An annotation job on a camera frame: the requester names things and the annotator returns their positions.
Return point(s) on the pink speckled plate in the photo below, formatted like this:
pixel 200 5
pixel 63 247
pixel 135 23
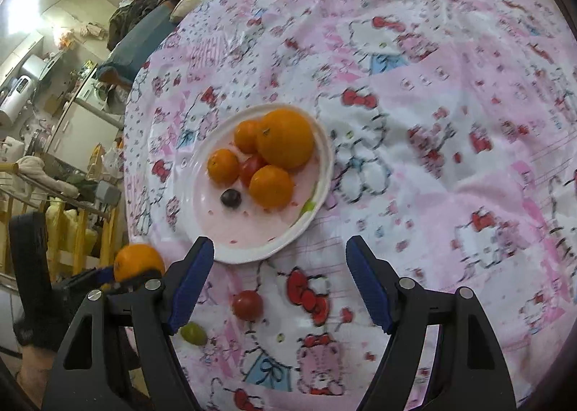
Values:
pixel 263 217

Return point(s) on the blue grey cloth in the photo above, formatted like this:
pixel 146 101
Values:
pixel 135 45

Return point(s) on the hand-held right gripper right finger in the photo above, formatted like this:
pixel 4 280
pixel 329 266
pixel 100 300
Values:
pixel 372 284

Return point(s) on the large orange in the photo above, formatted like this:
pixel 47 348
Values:
pixel 285 138

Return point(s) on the grey square box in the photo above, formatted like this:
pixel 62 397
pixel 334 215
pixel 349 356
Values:
pixel 107 194

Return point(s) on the person's left forearm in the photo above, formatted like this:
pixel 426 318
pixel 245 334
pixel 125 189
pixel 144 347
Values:
pixel 29 275

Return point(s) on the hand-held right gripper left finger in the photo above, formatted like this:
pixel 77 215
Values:
pixel 189 284

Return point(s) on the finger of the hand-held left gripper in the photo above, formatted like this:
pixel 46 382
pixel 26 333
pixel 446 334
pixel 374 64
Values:
pixel 135 285

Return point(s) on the white kitchen appliance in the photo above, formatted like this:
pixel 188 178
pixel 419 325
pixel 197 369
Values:
pixel 16 97

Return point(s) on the pile of dark clothes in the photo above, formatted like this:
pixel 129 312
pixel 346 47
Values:
pixel 153 0

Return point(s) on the white washing machine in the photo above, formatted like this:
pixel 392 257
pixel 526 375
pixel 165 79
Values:
pixel 97 99

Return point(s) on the medium orange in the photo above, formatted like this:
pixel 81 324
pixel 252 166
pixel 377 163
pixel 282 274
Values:
pixel 139 263
pixel 271 186

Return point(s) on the dark purple grape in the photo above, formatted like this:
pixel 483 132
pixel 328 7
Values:
pixel 231 198

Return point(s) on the yellow wooden frame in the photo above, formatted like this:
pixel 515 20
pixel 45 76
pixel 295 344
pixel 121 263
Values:
pixel 58 230

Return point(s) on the small orange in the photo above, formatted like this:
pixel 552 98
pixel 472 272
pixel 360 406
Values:
pixel 247 136
pixel 223 165

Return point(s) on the pink cartoon printed blanket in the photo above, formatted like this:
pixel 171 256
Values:
pixel 428 145

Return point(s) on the white plastic bag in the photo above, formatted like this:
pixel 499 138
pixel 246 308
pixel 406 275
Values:
pixel 112 158

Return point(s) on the red cherry tomato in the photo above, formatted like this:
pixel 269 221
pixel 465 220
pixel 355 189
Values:
pixel 247 305
pixel 250 169

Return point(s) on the green grape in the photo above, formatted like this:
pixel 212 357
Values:
pixel 194 333

